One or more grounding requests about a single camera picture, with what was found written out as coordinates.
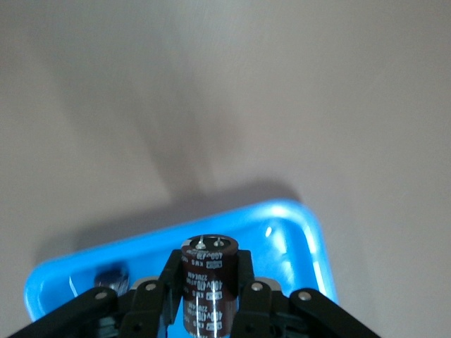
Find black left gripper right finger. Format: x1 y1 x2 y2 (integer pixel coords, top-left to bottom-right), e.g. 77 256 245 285
228 249 385 338

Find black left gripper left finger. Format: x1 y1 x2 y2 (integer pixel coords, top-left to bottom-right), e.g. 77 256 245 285
6 249 185 338

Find dark brown electrolytic capacitor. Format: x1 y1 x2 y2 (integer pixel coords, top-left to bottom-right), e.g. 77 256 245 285
94 265 130 294
180 234 240 334

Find blue plastic tray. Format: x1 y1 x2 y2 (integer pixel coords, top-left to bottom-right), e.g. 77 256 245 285
23 199 340 338

